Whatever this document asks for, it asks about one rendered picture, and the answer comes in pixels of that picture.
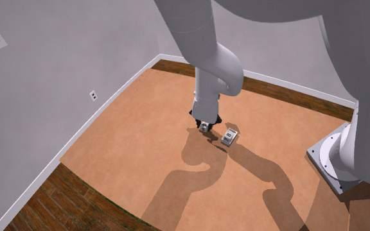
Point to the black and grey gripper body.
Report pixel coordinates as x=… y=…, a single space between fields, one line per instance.
x=205 y=113

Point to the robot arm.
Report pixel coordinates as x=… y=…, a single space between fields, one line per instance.
x=345 y=28

